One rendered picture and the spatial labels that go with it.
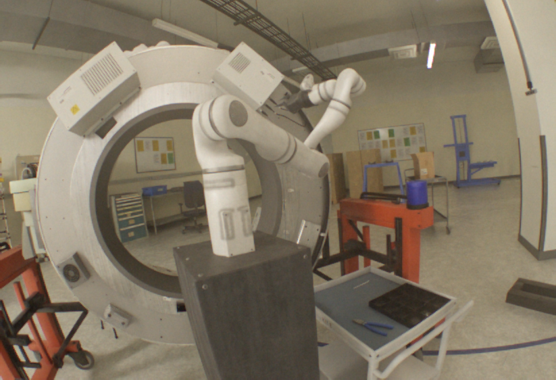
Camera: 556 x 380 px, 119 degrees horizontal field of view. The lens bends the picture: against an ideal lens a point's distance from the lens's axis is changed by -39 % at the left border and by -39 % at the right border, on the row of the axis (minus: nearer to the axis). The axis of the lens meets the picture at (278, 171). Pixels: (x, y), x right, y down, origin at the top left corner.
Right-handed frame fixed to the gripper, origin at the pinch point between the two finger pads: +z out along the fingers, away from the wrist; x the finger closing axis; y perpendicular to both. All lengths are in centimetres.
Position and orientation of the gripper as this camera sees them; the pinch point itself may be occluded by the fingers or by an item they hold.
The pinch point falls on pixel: (276, 103)
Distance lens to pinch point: 113.0
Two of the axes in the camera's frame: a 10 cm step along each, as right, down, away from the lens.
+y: 5.9, 6.4, 4.9
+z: -7.1, 1.1, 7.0
